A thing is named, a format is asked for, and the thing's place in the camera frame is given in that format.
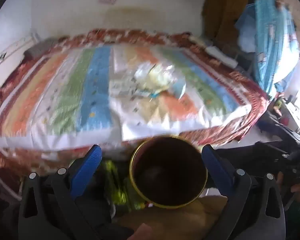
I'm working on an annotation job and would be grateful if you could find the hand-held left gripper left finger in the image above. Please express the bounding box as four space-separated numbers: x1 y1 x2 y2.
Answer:
18 144 108 240

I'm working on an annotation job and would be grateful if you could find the grey folded cloth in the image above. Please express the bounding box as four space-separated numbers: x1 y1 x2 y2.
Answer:
23 39 50 58

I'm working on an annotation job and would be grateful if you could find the red floral blanket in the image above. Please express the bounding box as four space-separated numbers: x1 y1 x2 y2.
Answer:
0 29 270 198

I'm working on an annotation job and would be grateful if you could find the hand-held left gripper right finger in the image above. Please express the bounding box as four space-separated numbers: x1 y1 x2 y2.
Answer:
202 144 286 240

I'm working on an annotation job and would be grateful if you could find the dark round bin gold rim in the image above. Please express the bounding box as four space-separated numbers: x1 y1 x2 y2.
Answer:
129 135 208 208

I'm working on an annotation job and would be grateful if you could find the clear plastic bag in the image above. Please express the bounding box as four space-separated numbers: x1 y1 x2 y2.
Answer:
134 63 178 93

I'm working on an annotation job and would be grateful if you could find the black furniture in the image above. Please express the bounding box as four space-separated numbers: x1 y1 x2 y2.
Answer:
259 104 300 144

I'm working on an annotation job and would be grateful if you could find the brown hanging cloth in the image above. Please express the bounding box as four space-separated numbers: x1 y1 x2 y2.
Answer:
202 0 251 46

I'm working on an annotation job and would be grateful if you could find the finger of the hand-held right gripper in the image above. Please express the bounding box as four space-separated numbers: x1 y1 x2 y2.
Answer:
254 141 295 160

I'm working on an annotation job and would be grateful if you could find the blue printed cloth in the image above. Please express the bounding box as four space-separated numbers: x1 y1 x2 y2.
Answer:
244 0 300 94

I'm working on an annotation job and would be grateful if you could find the striped colourful mat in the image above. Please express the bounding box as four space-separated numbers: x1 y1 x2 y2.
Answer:
0 45 253 153

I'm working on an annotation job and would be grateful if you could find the green yellow plastic bag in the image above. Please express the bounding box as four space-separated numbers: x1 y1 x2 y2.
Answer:
101 159 147 212

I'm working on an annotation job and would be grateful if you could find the white folded cloth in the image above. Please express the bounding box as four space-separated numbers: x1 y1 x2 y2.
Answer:
206 46 238 68

